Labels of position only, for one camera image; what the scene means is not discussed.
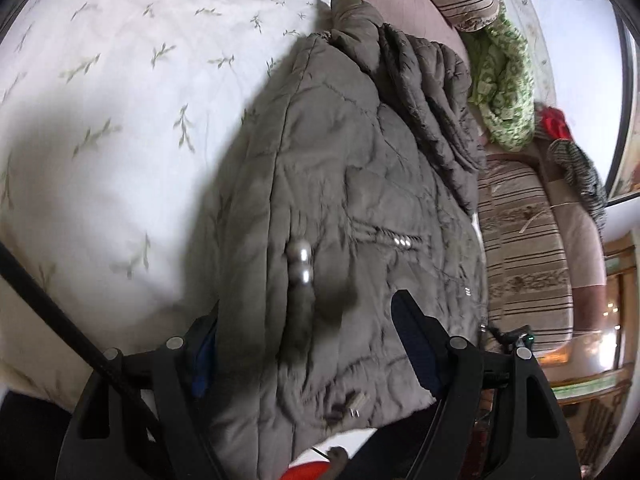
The pink folded blanket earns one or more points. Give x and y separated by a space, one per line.
410 5

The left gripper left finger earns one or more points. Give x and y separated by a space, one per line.
149 420

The olive quilted hooded jacket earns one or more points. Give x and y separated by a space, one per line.
357 177

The red cloth item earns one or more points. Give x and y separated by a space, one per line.
551 123

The striped floral pillow right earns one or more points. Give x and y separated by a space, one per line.
527 270

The dark checkered garment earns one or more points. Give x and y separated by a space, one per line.
582 176

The green white patterned blanket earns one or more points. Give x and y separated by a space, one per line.
503 82

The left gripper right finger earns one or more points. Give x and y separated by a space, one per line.
528 434

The white leaf-print bed quilt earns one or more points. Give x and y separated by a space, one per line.
115 115

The pink brown cushion right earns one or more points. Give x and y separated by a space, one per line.
580 237

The framed picture on wall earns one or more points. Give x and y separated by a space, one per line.
622 182

